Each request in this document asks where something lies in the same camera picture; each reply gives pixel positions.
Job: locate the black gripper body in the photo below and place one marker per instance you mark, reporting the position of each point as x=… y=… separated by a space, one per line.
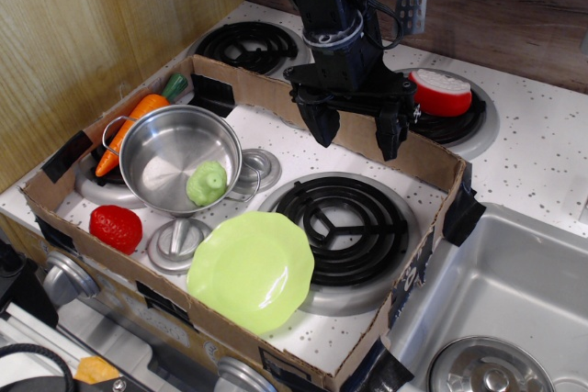
x=348 y=73

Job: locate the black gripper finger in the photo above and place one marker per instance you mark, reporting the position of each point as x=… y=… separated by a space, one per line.
x=391 y=131
x=322 y=122

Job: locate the light green toy broccoli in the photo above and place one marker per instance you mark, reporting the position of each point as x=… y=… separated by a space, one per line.
x=207 y=184

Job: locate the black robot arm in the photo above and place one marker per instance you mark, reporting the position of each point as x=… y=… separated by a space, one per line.
x=345 y=17

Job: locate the red and white toy cheese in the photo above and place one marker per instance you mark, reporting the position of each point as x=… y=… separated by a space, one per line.
x=441 y=95

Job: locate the grey middle stove knob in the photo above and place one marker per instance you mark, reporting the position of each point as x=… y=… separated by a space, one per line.
x=260 y=171

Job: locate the grey stove knob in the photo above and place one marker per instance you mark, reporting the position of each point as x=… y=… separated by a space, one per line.
x=260 y=171
x=172 y=247

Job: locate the back right black burner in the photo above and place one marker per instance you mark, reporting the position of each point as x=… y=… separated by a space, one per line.
x=468 y=135

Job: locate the back left black burner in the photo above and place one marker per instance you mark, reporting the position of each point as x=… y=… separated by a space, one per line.
x=255 y=46

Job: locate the grey toy spatula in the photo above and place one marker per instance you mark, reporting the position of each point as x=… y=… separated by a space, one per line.
x=411 y=15

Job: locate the brown cardboard fence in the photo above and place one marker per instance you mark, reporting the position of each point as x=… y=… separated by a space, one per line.
x=309 y=352

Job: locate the front right black burner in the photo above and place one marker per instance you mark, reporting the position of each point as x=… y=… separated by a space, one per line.
x=361 y=234

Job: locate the light green plastic plate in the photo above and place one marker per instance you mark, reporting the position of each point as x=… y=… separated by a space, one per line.
x=254 y=269

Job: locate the small steel pot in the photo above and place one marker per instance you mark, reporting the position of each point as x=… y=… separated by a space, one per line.
x=162 y=150

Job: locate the steel sink basin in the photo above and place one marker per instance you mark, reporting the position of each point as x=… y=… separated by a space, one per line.
x=513 y=278

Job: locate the grey front stove knob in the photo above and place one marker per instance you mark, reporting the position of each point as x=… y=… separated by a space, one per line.
x=172 y=247

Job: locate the red toy strawberry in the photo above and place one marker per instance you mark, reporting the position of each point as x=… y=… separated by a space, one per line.
x=117 y=227

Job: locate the steel pot lid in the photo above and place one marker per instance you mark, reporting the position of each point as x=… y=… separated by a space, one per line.
x=481 y=363

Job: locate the grey oven knob right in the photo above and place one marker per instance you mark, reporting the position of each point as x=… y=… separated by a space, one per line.
x=235 y=376

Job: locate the grey oven knob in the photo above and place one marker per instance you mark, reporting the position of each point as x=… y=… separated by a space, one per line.
x=67 y=281
x=235 y=376

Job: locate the grey oven knob left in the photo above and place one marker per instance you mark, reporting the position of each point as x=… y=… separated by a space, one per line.
x=67 y=281

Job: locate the yellow orange object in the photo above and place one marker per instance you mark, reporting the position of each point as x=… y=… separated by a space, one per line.
x=94 y=369

